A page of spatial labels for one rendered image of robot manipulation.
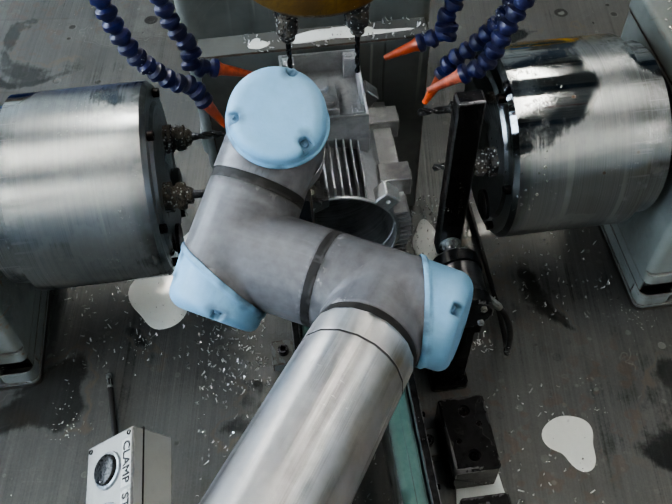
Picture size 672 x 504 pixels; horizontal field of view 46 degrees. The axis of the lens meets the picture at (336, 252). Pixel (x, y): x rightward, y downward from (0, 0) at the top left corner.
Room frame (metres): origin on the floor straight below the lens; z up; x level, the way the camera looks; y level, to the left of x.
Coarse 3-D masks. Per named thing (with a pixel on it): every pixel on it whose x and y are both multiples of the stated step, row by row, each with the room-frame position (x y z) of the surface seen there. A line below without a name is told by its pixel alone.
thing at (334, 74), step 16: (304, 64) 0.78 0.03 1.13; (320, 64) 0.79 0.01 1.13; (336, 64) 0.79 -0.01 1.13; (352, 64) 0.77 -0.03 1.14; (320, 80) 0.75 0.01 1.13; (336, 80) 0.77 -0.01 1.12; (352, 80) 0.77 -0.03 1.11; (336, 96) 0.73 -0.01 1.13; (352, 96) 0.74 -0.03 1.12; (336, 112) 0.70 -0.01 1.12; (352, 112) 0.68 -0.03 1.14; (368, 112) 0.68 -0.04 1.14; (336, 128) 0.67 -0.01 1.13; (352, 128) 0.67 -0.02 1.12; (368, 128) 0.67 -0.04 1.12; (352, 144) 0.67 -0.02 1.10; (368, 144) 0.68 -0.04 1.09
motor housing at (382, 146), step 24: (336, 144) 0.66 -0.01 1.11; (384, 144) 0.70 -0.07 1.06; (336, 168) 0.64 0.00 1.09; (360, 168) 0.64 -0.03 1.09; (336, 192) 0.59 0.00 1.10; (360, 192) 0.60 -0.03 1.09; (336, 216) 0.68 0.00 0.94; (360, 216) 0.67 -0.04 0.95; (384, 216) 0.65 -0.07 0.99; (408, 216) 0.60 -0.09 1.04; (384, 240) 0.61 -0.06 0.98
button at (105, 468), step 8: (104, 456) 0.29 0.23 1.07; (112, 456) 0.29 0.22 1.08; (96, 464) 0.29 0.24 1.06; (104, 464) 0.28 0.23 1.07; (112, 464) 0.28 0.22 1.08; (96, 472) 0.28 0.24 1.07; (104, 472) 0.28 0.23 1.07; (112, 472) 0.27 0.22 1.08; (96, 480) 0.27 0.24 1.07; (104, 480) 0.27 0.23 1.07
